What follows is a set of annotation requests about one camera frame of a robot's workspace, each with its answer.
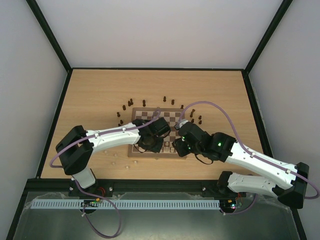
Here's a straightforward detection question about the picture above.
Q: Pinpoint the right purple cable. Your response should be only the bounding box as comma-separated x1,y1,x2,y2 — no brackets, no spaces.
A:
178,101,320,216

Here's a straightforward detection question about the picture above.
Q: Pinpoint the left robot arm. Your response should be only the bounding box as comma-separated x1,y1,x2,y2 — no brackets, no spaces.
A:
50,117,171,194

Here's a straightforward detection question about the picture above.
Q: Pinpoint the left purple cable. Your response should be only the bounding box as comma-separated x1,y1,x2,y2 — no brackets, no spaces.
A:
49,107,162,237

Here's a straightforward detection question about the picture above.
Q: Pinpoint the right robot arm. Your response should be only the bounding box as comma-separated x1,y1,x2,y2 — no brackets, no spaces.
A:
172,120,309,209

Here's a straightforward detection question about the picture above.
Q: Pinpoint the black aluminium frame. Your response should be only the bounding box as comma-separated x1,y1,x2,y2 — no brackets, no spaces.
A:
6,0,292,240

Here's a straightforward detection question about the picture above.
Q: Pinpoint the purple cable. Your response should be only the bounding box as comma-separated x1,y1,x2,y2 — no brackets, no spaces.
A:
178,101,320,216
49,107,162,237

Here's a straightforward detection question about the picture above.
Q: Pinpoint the light blue cable duct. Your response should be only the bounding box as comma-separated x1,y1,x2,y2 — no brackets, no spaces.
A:
30,199,220,210

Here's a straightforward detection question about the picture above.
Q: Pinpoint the wooden chess board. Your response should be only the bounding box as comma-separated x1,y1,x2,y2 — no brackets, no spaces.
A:
127,107,182,159

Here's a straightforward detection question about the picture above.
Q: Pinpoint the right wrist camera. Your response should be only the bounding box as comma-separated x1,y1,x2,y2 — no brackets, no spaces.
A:
174,119,189,130

